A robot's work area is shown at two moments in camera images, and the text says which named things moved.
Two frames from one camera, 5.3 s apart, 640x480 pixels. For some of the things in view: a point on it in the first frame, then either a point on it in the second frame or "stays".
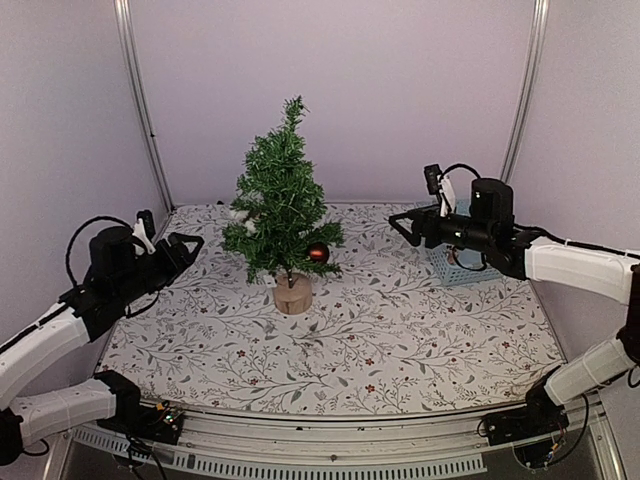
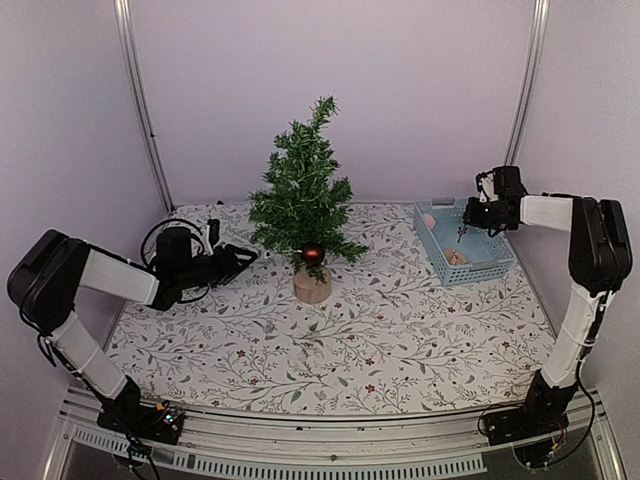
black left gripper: x=176 y=266 -> x=229 y=258
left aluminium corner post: x=122 y=9 stays
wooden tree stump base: x=295 y=300 -> x=307 y=290
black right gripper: x=420 y=217 -> x=471 y=216
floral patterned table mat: x=385 y=334 stays
